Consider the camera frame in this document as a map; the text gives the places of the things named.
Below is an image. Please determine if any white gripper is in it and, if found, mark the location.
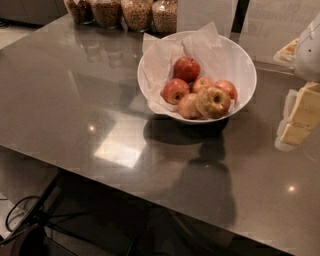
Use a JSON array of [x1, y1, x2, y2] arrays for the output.
[[273, 13, 320, 152]]

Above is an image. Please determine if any yellowish apple front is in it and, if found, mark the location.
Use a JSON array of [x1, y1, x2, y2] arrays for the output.
[[196, 86, 231, 119]]

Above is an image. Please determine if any white ceramic bowl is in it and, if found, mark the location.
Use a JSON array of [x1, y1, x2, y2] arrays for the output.
[[137, 31, 257, 124]]

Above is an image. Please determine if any red apple right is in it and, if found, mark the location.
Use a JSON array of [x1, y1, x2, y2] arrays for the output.
[[215, 80, 238, 101]]

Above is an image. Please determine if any red apple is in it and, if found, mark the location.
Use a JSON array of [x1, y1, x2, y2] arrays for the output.
[[162, 78, 190, 105], [174, 56, 201, 83], [191, 77, 214, 93], [215, 80, 238, 101]]

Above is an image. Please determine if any red apple middle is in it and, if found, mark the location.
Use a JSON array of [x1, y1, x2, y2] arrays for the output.
[[191, 77, 214, 93]]

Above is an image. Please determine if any pale apple front left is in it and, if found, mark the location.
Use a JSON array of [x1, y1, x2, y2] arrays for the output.
[[177, 93, 202, 120]]

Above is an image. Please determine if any red apple top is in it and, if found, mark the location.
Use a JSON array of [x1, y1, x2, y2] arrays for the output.
[[174, 56, 201, 83]]

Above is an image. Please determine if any red apple left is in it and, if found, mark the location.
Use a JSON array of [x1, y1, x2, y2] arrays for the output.
[[162, 78, 190, 105]]

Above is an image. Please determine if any white paper bowl liner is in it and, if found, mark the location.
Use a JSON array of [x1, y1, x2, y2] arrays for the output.
[[141, 22, 231, 117]]

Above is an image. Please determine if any glass jar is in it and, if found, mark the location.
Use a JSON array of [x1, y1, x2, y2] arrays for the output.
[[64, 0, 95, 24], [152, 0, 178, 34], [121, 0, 153, 32], [91, 0, 122, 29]]

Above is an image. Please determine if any glass jar far left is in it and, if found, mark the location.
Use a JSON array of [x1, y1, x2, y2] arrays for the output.
[[64, 0, 95, 24]]

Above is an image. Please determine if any black cable under table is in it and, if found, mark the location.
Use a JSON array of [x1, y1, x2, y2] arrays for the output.
[[4, 195, 41, 233]]

